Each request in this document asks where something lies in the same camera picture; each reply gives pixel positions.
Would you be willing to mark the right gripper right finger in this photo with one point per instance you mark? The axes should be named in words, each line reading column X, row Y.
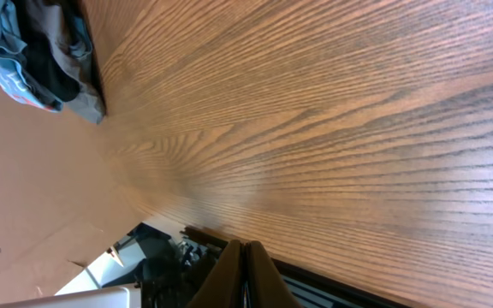
column 264, row 286

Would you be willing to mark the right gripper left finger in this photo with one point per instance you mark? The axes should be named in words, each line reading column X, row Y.
column 224, row 285

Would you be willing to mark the dark clutter beyond table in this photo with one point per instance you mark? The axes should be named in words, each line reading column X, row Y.
column 169, row 274

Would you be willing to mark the folded black shirt in stack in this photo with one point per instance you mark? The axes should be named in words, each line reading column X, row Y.
column 40, row 63

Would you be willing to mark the folded grey shirt in stack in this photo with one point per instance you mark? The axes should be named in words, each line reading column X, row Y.
column 71, row 47

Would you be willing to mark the light blue printed t-shirt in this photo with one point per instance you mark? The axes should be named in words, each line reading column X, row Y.
column 14, row 79

